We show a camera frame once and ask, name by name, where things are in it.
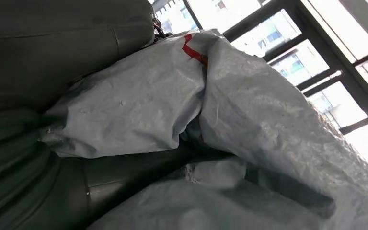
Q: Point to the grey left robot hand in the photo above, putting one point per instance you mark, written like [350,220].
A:
[44,47]

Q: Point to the grey plastic mailer package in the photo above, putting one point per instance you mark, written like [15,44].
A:
[250,111]

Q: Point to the ribbed grey left arm sleeve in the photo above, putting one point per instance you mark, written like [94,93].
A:
[9,177]

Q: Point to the dark window frame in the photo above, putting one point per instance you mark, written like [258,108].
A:
[323,41]

